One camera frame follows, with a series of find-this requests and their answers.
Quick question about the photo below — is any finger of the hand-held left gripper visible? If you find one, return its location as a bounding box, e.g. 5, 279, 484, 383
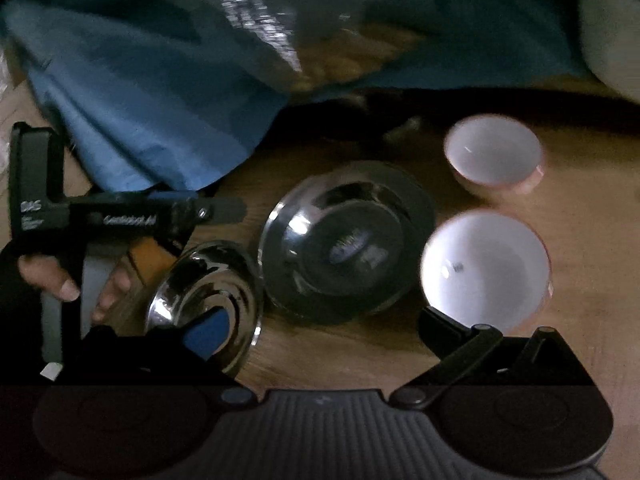
167, 195, 247, 243

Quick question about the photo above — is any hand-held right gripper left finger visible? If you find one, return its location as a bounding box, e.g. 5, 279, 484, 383
42, 306, 253, 409

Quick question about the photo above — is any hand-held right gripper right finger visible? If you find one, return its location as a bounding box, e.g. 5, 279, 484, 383
390, 306, 598, 409

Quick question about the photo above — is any steel bowl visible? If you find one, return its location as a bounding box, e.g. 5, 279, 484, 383
144, 240, 265, 378

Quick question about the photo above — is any large white bowl red rim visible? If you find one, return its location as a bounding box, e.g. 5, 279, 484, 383
420, 210, 553, 333

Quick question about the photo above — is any large steel plate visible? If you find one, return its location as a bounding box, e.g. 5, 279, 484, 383
257, 160, 438, 326

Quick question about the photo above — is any small white bowl red rim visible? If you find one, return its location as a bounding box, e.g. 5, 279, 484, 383
442, 114, 546, 196

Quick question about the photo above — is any person's left hand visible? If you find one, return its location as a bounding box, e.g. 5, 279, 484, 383
19, 254, 134, 324

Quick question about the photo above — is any blue cloth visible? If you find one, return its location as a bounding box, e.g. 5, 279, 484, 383
0, 0, 591, 196

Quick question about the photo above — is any clear plastic bag of nuts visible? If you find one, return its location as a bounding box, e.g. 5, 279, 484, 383
165, 0, 426, 96

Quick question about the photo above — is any white plastic jug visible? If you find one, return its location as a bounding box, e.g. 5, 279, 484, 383
577, 0, 640, 101

